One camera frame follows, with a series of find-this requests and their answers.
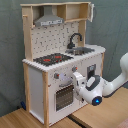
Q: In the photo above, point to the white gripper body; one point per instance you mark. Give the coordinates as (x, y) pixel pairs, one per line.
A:
(79, 82)

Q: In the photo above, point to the white toy oven door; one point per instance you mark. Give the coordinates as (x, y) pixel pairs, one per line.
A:
(62, 102)

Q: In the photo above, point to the red oven knob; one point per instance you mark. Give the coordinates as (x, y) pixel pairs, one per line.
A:
(74, 69)
(56, 75)

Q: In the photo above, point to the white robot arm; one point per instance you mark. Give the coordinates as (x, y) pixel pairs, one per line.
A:
(108, 88)

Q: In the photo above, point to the wooden toy kitchen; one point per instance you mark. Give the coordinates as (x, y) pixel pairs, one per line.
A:
(46, 40)

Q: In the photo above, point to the white cupboard door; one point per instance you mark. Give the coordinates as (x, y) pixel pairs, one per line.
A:
(95, 66)

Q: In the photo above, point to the grey toy sink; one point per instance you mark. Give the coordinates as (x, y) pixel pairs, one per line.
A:
(79, 51)

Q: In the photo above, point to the black toy stovetop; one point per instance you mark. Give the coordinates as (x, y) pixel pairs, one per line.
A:
(52, 59)

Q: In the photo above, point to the black toy faucet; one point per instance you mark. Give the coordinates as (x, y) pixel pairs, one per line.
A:
(73, 39)

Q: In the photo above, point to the grey range hood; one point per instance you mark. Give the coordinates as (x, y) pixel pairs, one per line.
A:
(48, 18)

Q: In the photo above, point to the white upper cabinet door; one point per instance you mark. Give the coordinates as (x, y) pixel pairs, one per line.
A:
(90, 12)

